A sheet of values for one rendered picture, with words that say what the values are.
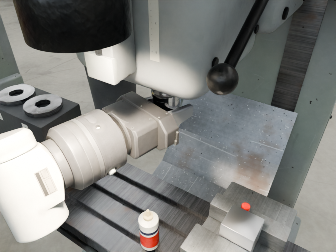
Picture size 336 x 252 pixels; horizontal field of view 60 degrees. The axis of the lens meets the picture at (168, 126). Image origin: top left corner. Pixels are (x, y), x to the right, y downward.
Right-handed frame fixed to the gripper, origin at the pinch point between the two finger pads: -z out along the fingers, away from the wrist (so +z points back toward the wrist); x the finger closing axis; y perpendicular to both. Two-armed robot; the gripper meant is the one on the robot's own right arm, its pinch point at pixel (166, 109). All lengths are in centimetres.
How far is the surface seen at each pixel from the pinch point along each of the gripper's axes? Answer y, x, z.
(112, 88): 91, 156, -85
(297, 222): 102, -8, -85
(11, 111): 13.3, 39.4, 14.1
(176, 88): -10.2, -9.1, 7.0
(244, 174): 32.2, -2.1, -27.8
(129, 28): -19.3, -12.7, 15.4
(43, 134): 15.0, 28.0, 11.7
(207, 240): 20.6, -12.4, 1.6
